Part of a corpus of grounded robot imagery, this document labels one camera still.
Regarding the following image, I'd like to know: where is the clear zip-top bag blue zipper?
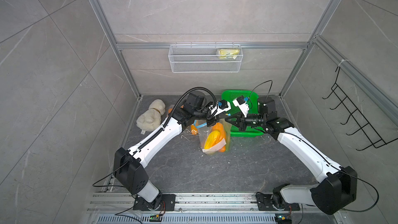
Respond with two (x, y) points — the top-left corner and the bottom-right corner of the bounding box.
(167, 107), (207, 136)

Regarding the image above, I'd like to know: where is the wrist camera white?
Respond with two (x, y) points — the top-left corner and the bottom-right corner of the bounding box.
(208, 100), (232, 117)
(233, 95), (250, 117)

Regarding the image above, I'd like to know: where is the black wall hook rack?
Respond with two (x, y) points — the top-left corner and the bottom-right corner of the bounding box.
(322, 66), (398, 151)

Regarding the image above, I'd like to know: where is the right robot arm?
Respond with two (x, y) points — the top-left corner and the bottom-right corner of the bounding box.
(226, 96), (358, 215)

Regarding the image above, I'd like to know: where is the spare clear plastic bag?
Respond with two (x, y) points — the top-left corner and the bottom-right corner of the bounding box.
(198, 119), (232, 155)

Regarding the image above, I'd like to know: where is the green plastic basket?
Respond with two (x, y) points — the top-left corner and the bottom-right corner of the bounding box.
(220, 89), (265, 138)

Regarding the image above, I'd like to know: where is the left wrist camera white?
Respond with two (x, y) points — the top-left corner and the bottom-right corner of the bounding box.
(208, 100), (232, 117)

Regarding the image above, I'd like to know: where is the metal base rail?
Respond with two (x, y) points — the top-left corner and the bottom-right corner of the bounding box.
(82, 192), (351, 224)

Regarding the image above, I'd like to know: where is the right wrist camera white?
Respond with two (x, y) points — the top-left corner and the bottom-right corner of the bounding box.
(233, 95), (250, 117)

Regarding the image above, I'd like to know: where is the large orange mango top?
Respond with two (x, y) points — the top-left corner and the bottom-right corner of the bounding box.
(213, 123), (227, 152)

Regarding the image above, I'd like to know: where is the white plush toy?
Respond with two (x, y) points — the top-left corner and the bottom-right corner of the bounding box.
(136, 99), (165, 132)

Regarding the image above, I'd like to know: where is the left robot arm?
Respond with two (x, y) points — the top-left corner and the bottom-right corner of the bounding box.
(113, 87), (218, 209)

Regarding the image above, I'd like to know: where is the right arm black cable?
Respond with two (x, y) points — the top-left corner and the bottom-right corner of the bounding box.
(247, 80), (380, 213)

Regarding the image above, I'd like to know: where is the yellow mango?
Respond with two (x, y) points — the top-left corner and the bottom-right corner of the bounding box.
(204, 130), (221, 149)

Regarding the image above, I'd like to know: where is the white wire wall basket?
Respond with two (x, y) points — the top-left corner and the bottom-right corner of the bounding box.
(168, 44), (243, 73)

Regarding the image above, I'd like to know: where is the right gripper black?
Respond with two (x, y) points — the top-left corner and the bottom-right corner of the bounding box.
(225, 110), (265, 132)

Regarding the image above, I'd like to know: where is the yellow packet in wire basket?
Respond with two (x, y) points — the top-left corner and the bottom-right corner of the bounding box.
(216, 49), (240, 60)

